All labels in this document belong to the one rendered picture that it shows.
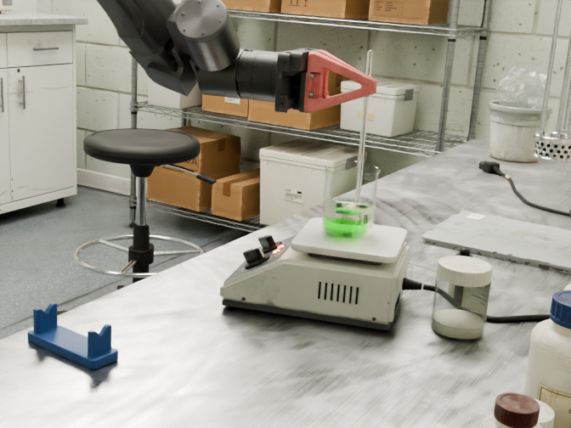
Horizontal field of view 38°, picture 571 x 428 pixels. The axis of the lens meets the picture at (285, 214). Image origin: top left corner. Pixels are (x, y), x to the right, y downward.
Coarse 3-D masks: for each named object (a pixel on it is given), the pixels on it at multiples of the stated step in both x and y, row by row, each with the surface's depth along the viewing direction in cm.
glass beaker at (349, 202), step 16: (352, 160) 98; (336, 176) 93; (352, 176) 92; (368, 176) 92; (336, 192) 93; (352, 192) 92; (368, 192) 93; (336, 208) 93; (352, 208) 93; (368, 208) 94; (336, 224) 94; (352, 224) 93; (368, 224) 94; (352, 240) 94
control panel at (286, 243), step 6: (282, 240) 105; (288, 240) 103; (282, 246) 100; (288, 246) 99; (270, 252) 101; (276, 252) 98; (282, 252) 97; (270, 258) 97; (276, 258) 95; (264, 264) 95; (240, 270) 98; (246, 270) 96; (234, 276) 96
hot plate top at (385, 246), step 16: (320, 224) 100; (304, 240) 94; (320, 240) 94; (336, 240) 95; (368, 240) 95; (384, 240) 96; (400, 240) 96; (352, 256) 91; (368, 256) 91; (384, 256) 90
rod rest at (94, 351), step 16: (48, 320) 85; (32, 336) 84; (48, 336) 84; (64, 336) 84; (80, 336) 84; (96, 336) 80; (64, 352) 82; (80, 352) 81; (96, 352) 80; (112, 352) 81; (96, 368) 80
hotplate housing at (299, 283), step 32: (288, 256) 94; (320, 256) 94; (224, 288) 95; (256, 288) 94; (288, 288) 93; (320, 288) 92; (352, 288) 92; (384, 288) 91; (416, 288) 98; (352, 320) 93; (384, 320) 92
